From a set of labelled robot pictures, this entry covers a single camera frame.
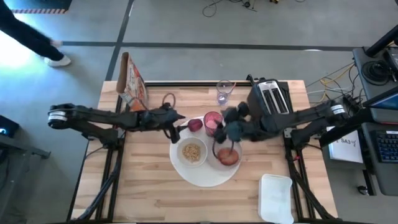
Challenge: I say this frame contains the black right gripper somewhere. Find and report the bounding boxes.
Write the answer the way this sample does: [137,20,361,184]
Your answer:
[213,101,265,144]

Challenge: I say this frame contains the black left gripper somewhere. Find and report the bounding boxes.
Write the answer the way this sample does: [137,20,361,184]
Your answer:
[138,104,191,144]

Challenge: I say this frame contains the dark red apple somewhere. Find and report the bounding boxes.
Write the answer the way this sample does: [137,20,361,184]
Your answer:
[188,118,203,133]

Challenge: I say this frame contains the red plastic tumbler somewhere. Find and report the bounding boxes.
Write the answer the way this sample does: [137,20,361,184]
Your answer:
[203,111,224,138]

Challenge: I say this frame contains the white ceramic bowl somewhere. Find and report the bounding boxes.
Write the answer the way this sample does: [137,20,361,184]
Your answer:
[176,137,208,168]

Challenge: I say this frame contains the toast slice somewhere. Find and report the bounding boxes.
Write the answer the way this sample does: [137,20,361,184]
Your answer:
[216,147,240,166]

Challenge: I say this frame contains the small grey plate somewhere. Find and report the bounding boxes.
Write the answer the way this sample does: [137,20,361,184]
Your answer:
[206,134,243,171]

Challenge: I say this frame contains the pumpkin cereal box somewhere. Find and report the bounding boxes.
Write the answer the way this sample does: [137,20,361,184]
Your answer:
[115,52,149,112]

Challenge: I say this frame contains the white plastic bin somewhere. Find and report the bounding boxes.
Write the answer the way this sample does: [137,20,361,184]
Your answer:
[257,173,295,224]

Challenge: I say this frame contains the cereal pieces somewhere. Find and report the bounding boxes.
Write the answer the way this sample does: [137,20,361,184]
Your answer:
[182,142,202,163]

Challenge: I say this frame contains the clear glass tumbler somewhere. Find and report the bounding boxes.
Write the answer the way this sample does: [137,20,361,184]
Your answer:
[216,80,236,105]

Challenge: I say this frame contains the white round woven placemat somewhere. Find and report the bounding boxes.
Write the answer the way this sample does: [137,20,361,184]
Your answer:
[169,116,243,187]

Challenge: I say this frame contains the black toaster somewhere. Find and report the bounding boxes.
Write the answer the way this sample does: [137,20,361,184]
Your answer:
[247,77,293,125]

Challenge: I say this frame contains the white notebook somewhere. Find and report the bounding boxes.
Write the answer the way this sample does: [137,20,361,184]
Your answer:
[326,124,364,164]

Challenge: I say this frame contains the black power strip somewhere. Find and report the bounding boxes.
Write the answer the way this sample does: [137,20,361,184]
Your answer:
[341,93,363,111]

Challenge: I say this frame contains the person's shoe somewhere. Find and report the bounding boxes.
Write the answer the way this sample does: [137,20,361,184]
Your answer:
[46,55,72,68]

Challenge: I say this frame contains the black slanted beam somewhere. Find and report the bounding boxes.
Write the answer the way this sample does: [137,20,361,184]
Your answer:
[319,105,398,147]

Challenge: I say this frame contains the grey metal cart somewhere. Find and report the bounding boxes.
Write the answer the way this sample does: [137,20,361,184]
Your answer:
[0,133,52,224]

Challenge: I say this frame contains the laptop with blue screen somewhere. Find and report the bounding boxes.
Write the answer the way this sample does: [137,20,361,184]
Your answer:
[362,86,398,124]

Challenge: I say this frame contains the black keyboard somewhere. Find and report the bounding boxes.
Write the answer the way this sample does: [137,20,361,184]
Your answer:
[374,129,398,164]

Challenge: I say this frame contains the black box with blue light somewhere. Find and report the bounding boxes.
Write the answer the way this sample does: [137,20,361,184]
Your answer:
[0,114,20,147]

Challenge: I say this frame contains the grey desk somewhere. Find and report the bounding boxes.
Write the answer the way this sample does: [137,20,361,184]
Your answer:
[353,46,398,197]

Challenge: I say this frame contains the person's leg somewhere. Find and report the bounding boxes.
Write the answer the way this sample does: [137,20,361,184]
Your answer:
[0,0,65,62]

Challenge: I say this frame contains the hazard striped floor mat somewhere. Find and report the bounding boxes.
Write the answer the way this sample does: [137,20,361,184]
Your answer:
[12,0,73,14]

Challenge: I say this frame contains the black cylindrical pole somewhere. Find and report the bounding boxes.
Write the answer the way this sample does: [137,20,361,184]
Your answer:
[365,24,398,58]

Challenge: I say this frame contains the black aluminium table frame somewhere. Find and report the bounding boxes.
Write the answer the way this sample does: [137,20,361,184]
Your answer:
[67,74,343,224]

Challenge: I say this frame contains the black toaster cord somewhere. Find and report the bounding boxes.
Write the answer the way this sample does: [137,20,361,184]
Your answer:
[245,73,265,82]

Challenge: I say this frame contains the black floor cables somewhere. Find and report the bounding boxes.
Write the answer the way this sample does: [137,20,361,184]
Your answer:
[201,0,259,18]

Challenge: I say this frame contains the coiled black cable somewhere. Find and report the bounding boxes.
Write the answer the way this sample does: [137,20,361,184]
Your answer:
[361,60,392,86]

